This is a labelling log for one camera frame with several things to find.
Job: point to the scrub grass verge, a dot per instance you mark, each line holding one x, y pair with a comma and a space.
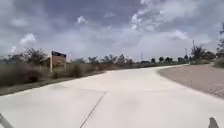
30, 75

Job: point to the robot's own part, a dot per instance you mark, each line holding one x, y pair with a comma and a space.
212, 123

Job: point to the pole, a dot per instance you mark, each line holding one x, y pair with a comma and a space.
193, 48

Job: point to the bushes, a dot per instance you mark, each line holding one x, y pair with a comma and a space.
208, 55

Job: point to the brown sign board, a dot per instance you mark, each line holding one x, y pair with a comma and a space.
58, 60

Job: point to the gravel strip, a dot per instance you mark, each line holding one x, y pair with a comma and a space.
200, 78

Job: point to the row of trees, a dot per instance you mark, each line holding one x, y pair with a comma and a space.
110, 59

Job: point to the pale concrete path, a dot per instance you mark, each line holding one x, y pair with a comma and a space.
126, 100

